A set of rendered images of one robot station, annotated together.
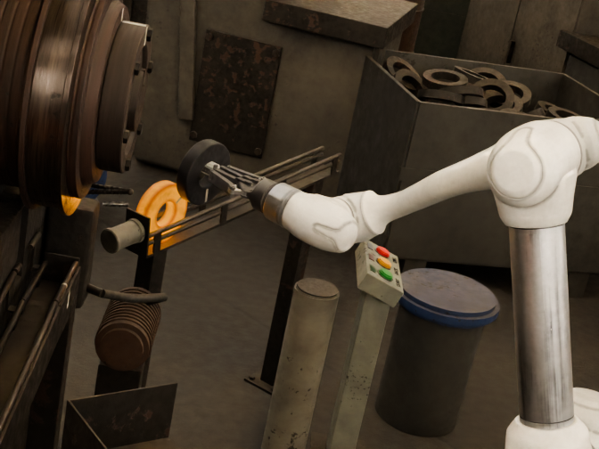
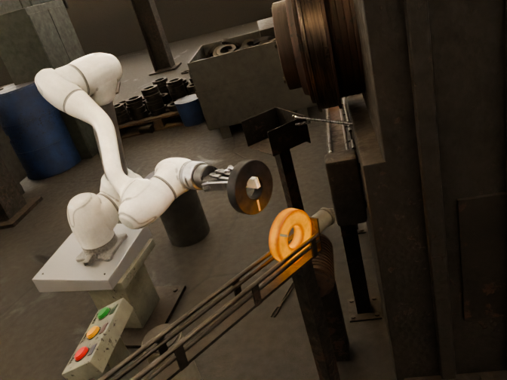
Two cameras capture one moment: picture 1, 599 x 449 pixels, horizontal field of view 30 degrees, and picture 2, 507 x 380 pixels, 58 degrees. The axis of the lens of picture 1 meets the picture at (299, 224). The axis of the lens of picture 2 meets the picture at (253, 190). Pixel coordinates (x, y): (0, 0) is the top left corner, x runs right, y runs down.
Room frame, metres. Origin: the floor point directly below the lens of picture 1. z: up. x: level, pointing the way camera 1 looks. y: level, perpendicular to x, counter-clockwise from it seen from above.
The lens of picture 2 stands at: (3.54, 0.58, 1.40)
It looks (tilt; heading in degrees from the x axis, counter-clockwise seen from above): 26 degrees down; 197
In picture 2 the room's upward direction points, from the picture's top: 16 degrees counter-clockwise
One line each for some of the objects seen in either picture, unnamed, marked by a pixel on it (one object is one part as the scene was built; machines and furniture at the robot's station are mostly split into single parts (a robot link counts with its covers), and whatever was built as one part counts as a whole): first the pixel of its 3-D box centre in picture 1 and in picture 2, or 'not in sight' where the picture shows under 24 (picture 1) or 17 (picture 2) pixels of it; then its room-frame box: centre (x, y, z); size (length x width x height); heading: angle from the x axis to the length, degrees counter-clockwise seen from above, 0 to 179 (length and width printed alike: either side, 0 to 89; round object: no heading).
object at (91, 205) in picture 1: (67, 250); (347, 188); (2.23, 0.49, 0.68); 0.11 x 0.08 x 0.24; 93
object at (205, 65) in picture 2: not in sight; (256, 76); (-0.71, -0.38, 0.39); 1.03 x 0.83 x 0.79; 97
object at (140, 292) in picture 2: not in sight; (124, 292); (2.00, -0.66, 0.16); 0.40 x 0.40 x 0.31; 86
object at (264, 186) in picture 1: (258, 191); (211, 177); (2.36, 0.11, 0.85); 0.09 x 0.08 x 0.07; 58
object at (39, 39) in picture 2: not in sight; (59, 83); (-0.75, -2.43, 0.75); 0.70 x 0.48 x 1.50; 3
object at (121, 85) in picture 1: (126, 97); (287, 46); (2.00, 0.36, 1.11); 0.28 x 0.06 x 0.28; 3
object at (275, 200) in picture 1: (283, 204); (196, 176); (2.32, 0.04, 0.85); 0.09 x 0.06 x 0.09; 148
